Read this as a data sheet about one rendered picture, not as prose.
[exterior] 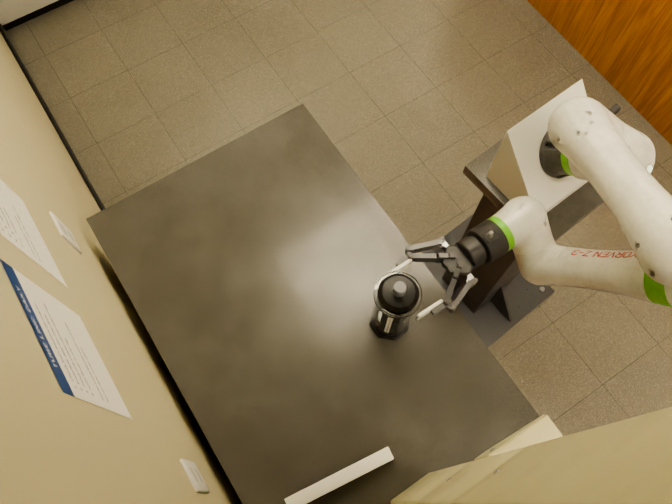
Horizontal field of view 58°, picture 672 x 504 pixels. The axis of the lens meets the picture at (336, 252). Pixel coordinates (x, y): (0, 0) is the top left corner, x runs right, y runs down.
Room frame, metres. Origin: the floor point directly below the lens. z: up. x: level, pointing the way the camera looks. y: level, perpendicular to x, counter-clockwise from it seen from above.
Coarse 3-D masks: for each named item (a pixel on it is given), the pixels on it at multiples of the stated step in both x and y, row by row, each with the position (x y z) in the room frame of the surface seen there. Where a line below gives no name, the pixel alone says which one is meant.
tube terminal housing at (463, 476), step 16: (464, 464) 0.06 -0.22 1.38; (480, 464) 0.05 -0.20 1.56; (496, 464) 0.04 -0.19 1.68; (432, 480) 0.03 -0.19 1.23; (448, 480) 0.03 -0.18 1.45; (464, 480) 0.02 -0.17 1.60; (400, 496) 0.01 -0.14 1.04; (416, 496) 0.01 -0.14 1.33; (432, 496) 0.00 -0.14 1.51; (448, 496) 0.00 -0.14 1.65
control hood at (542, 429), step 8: (544, 416) 0.12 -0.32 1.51; (528, 424) 0.11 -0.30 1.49; (536, 424) 0.11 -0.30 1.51; (544, 424) 0.11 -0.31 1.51; (552, 424) 0.11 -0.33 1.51; (520, 432) 0.09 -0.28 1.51; (528, 432) 0.09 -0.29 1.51; (536, 432) 0.09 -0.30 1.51; (544, 432) 0.09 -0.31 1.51; (552, 432) 0.09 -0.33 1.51; (560, 432) 0.10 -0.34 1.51; (504, 440) 0.09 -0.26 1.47; (512, 440) 0.08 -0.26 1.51; (520, 440) 0.08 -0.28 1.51; (528, 440) 0.08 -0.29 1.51; (536, 440) 0.08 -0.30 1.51; (544, 440) 0.08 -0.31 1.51; (496, 448) 0.07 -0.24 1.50; (504, 448) 0.07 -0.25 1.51; (512, 448) 0.07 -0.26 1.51; (480, 456) 0.06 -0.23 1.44; (488, 456) 0.06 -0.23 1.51
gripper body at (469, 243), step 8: (464, 240) 0.56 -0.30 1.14; (472, 240) 0.56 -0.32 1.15; (448, 248) 0.55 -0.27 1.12; (456, 248) 0.55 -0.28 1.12; (464, 248) 0.54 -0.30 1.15; (472, 248) 0.54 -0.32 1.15; (480, 248) 0.54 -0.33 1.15; (456, 256) 0.53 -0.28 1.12; (464, 256) 0.53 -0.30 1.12; (472, 256) 0.52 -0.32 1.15; (480, 256) 0.52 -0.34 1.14; (448, 264) 0.51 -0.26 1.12; (456, 264) 0.51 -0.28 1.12; (464, 264) 0.51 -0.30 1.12; (472, 264) 0.51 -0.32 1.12; (480, 264) 0.51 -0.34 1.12; (448, 272) 0.50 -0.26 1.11; (464, 272) 0.49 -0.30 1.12
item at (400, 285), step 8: (384, 280) 0.45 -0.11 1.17; (392, 280) 0.45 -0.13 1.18; (400, 280) 0.45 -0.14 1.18; (408, 280) 0.45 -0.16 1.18; (384, 288) 0.43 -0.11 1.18; (392, 288) 0.43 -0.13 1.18; (400, 288) 0.42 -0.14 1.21; (408, 288) 0.43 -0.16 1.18; (416, 288) 0.43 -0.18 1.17; (384, 296) 0.41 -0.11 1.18; (392, 296) 0.41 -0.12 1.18; (400, 296) 0.41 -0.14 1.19; (408, 296) 0.41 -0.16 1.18; (416, 296) 0.41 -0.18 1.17; (384, 304) 0.40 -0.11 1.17; (392, 304) 0.39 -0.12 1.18; (400, 304) 0.39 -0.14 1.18; (408, 304) 0.39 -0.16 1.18; (400, 312) 0.38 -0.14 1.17
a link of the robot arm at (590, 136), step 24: (552, 120) 0.78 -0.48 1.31; (576, 120) 0.75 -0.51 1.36; (600, 120) 0.74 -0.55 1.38; (576, 144) 0.69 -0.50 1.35; (600, 144) 0.67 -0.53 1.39; (624, 144) 0.67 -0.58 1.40; (600, 168) 0.61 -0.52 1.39; (624, 168) 0.60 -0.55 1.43; (600, 192) 0.57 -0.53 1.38; (624, 192) 0.54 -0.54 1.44; (648, 192) 0.52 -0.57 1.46; (624, 216) 0.49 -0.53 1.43; (648, 216) 0.47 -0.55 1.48; (648, 240) 0.42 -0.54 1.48; (648, 264) 0.38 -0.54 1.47
